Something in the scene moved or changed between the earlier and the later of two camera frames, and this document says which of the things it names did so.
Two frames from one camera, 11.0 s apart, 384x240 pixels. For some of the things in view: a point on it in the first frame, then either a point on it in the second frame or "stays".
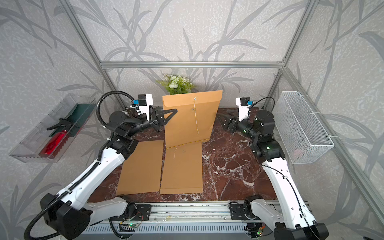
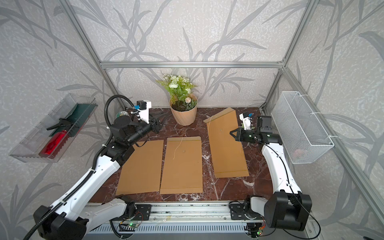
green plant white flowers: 175,84 stays
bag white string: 195,115 → 208,128
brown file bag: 194,120 → 228,154
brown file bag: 182,172 stays
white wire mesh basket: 302,134 stays
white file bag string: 174,153 stays
